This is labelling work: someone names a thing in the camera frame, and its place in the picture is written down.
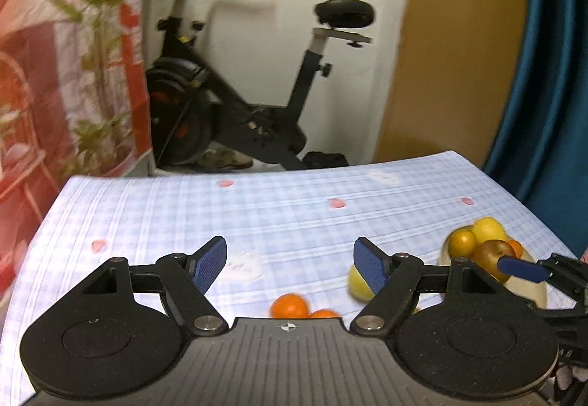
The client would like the black exercise bike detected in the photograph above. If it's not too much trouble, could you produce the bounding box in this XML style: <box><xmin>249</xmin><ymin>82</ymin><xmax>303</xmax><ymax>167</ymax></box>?
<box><xmin>143</xmin><ymin>0</ymin><xmax>376</xmax><ymax>172</ymax></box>

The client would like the orange tomato-like fruit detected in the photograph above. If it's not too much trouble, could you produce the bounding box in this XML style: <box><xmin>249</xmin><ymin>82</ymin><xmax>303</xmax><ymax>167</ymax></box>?
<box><xmin>508</xmin><ymin>239</ymin><xmax>524</xmax><ymax>259</ymax></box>

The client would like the green round fruit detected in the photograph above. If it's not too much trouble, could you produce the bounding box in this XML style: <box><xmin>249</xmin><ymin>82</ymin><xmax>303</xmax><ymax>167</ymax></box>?
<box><xmin>347</xmin><ymin>266</ymin><xmax>374</xmax><ymax>303</ymax></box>

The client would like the orange with dark spots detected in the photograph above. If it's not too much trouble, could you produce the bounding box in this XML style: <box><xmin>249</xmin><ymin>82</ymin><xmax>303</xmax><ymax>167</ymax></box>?
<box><xmin>448</xmin><ymin>228</ymin><xmax>478</xmax><ymax>259</ymax></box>

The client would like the large yellow lemon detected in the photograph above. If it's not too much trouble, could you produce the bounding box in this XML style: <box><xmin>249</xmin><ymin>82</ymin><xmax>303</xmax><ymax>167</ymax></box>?
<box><xmin>472</xmin><ymin>217</ymin><xmax>508</xmax><ymax>243</ymax></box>

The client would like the red floral curtain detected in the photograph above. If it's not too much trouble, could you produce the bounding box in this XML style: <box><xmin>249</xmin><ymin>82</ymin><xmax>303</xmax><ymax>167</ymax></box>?
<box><xmin>1</xmin><ymin>0</ymin><xmax>151</xmax><ymax>300</ymax></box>

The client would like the beige round plate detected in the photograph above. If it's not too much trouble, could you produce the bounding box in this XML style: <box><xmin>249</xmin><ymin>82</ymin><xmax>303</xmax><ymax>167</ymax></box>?
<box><xmin>438</xmin><ymin>225</ymin><xmax>547</xmax><ymax>309</ymax></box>

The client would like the red brown apple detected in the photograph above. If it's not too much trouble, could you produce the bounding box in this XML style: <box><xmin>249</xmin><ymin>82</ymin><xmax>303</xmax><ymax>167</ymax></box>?
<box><xmin>469</xmin><ymin>240</ymin><xmax>516</xmax><ymax>284</ymax></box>

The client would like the blue plaid tablecloth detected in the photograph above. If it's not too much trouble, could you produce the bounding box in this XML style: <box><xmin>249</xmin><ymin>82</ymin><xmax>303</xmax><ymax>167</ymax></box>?
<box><xmin>1</xmin><ymin>151</ymin><xmax>568</xmax><ymax>405</ymax></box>

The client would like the small orange tangerine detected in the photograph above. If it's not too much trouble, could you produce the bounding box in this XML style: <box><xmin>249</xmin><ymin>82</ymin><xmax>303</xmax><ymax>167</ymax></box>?
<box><xmin>270</xmin><ymin>293</ymin><xmax>310</xmax><ymax>318</ymax></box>
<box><xmin>309</xmin><ymin>309</ymin><xmax>340</xmax><ymax>319</ymax></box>

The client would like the blue curtain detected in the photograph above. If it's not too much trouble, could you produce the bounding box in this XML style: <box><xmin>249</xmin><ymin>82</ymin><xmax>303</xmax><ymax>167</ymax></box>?
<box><xmin>483</xmin><ymin>0</ymin><xmax>587</xmax><ymax>257</ymax></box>

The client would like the pair of shoes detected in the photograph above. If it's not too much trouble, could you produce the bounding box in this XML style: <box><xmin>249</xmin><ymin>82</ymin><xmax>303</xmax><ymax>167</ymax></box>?
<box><xmin>196</xmin><ymin>146</ymin><xmax>253</xmax><ymax>171</ymax></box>

